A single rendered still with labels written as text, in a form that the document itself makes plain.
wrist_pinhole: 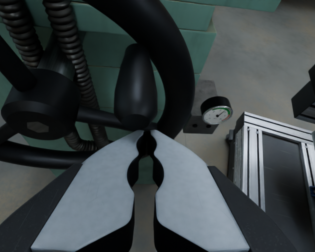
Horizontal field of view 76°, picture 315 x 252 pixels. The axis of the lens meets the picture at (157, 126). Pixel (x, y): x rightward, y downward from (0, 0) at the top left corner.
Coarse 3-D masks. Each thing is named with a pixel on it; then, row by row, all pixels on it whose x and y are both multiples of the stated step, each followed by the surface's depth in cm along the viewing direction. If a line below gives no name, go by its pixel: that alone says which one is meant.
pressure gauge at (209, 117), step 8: (216, 96) 41; (208, 104) 40; (216, 104) 40; (224, 104) 40; (208, 112) 41; (216, 112) 41; (224, 112) 41; (232, 112) 41; (208, 120) 43; (216, 120) 43; (224, 120) 43
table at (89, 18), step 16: (32, 0) 19; (192, 0) 29; (208, 0) 29; (224, 0) 29; (240, 0) 29; (256, 0) 29; (272, 0) 29; (32, 16) 20; (80, 16) 21; (96, 16) 21; (112, 32) 22
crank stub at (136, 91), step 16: (128, 48) 13; (144, 48) 13; (128, 64) 12; (144, 64) 12; (128, 80) 11; (144, 80) 11; (128, 96) 10; (144, 96) 10; (128, 112) 10; (144, 112) 10; (128, 128) 11
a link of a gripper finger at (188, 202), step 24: (168, 144) 11; (168, 168) 9; (192, 168) 9; (168, 192) 8; (192, 192) 8; (216, 192) 8; (168, 216) 7; (192, 216) 7; (216, 216) 7; (168, 240) 7; (192, 240) 6; (216, 240) 6; (240, 240) 6
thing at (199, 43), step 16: (0, 32) 31; (48, 32) 32; (96, 32) 32; (192, 32) 33; (208, 32) 33; (16, 48) 34; (96, 48) 35; (112, 48) 35; (192, 48) 35; (208, 48) 35; (96, 64) 37; (112, 64) 38; (192, 64) 38
